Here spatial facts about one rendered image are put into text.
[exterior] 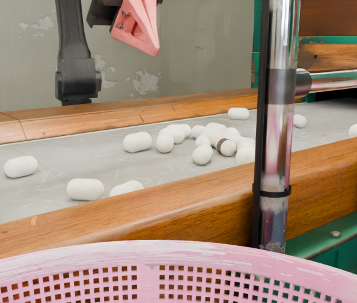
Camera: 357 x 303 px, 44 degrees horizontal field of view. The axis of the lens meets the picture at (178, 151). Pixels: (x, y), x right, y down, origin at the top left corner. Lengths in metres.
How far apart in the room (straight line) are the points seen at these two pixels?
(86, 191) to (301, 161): 0.19
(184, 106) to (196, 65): 1.86
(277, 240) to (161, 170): 0.17
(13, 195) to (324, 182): 0.26
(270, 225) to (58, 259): 0.15
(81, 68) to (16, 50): 1.66
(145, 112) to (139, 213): 0.43
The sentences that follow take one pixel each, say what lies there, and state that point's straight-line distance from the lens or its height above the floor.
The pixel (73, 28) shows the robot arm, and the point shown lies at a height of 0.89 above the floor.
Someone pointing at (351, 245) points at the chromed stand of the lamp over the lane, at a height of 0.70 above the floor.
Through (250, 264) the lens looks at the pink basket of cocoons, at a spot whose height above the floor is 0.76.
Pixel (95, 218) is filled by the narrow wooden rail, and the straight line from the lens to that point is 0.27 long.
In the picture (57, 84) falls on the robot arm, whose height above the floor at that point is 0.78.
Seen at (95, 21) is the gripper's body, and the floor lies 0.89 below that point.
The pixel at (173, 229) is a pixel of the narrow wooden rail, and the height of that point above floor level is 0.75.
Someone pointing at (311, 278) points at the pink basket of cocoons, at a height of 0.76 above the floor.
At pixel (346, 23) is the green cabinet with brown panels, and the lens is 0.93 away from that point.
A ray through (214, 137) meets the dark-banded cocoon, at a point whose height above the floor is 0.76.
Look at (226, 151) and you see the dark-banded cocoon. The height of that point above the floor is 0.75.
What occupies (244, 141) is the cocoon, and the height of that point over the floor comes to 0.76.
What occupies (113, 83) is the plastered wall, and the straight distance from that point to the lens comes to 2.76.
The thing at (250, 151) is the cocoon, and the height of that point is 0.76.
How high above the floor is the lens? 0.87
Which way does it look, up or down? 14 degrees down
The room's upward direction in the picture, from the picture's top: straight up
